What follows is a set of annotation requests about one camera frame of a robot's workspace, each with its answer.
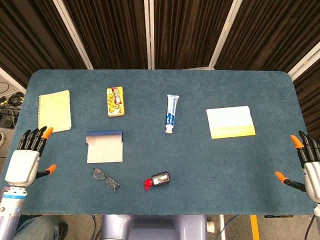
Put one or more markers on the white blue toothpaste tube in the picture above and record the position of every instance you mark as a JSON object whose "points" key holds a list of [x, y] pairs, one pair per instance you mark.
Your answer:
{"points": [[171, 112]]}

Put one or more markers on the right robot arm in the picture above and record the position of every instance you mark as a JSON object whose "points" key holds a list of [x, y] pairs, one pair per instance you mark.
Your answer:
{"points": [[317, 212]]}

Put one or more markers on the teal table mat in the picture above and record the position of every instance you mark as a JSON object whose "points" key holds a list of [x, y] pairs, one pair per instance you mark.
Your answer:
{"points": [[200, 162]]}

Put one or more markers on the black bottle red cap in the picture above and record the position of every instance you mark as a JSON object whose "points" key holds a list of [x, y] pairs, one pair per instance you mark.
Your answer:
{"points": [[161, 178]]}

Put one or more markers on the pale yellow spiral notebook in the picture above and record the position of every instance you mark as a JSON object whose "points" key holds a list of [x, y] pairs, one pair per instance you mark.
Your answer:
{"points": [[55, 112]]}

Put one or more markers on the white frame post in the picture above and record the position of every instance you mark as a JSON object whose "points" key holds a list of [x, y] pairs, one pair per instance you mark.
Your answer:
{"points": [[223, 37], [149, 37], [305, 61], [75, 37]]}

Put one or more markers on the purple robot torso base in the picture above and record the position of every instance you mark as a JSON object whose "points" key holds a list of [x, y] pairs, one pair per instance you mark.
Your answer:
{"points": [[155, 227]]}

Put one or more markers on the blue grey box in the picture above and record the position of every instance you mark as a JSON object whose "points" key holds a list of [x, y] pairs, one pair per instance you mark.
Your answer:
{"points": [[105, 150]]}

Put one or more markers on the black shoe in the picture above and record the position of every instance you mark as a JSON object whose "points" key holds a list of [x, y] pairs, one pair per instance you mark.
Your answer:
{"points": [[63, 231]]}

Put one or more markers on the wire-rimmed eyeglasses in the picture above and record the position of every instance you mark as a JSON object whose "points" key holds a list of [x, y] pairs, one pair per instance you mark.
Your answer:
{"points": [[110, 183]]}

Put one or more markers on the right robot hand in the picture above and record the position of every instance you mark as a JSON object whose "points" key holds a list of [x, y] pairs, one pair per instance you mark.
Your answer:
{"points": [[313, 175]]}

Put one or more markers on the dark brown curtain panel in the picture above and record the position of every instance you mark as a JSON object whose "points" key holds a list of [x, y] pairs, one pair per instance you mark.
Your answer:
{"points": [[112, 32], [187, 32], [270, 32], [30, 37], [310, 100]]}

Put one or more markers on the yellow floor tape strip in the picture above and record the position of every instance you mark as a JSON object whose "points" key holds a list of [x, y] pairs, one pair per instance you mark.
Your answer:
{"points": [[254, 227]]}

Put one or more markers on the black foot pedal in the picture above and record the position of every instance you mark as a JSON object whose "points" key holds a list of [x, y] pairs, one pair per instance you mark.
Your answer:
{"points": [[7, 120]]}

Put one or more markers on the yellow red snack box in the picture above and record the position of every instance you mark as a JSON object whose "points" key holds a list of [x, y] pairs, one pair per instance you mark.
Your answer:
{"points": [[115, 102]]}

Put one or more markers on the white yellow folded cloth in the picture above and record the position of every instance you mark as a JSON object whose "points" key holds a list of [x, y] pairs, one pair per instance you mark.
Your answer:
{"points": [[230, 121]]}

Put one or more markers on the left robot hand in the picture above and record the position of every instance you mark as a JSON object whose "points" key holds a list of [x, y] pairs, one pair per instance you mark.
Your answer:
{"points": [[21, 166]]}

